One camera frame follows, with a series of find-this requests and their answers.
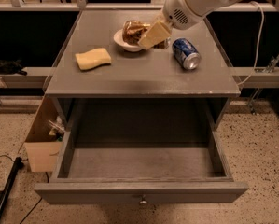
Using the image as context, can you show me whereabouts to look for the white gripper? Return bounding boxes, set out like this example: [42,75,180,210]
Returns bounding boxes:
[138,0,205,49]

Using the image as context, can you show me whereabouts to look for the orange soda can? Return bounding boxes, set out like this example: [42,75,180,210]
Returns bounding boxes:
[121,20,171,50]

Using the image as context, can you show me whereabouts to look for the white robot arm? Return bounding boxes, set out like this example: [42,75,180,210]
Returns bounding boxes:
[138,0,279,49]

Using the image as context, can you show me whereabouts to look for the blue soda can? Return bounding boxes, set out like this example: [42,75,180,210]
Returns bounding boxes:
[173,38,202,70]

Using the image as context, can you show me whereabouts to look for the grey open drawer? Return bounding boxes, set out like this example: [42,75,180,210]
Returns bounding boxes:
[34,128,249,205]

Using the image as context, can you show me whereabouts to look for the metal drawer knob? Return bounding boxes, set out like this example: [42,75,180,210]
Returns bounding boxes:
[139,195,148,206]

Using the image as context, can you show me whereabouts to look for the white foam bowl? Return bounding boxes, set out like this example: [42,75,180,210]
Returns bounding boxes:
[113,30,142,52]

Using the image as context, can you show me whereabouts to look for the grey wooden cabinet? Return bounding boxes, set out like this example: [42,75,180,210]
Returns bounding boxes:
[46,10,240,132]

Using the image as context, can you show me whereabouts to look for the yellow sponge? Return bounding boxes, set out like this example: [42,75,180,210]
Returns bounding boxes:
[75,48,112,71]

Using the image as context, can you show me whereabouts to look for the plastic bag in box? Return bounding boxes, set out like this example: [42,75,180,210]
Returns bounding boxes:
[48,116,65,137]

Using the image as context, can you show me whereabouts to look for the cardboard box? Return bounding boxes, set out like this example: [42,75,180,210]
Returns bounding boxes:
[24,97,63,172]

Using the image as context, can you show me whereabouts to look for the black bar on floor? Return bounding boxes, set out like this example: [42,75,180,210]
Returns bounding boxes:
[0,157,24,220]

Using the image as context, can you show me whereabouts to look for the white cable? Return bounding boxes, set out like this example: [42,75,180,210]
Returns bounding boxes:
[237,0,266,87]

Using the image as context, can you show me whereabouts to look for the black object on rail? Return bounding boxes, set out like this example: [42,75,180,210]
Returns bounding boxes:
[0,60,27,76]

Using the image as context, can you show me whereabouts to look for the black floor cable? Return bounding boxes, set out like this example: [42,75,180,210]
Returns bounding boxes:
[0,154,49,224]

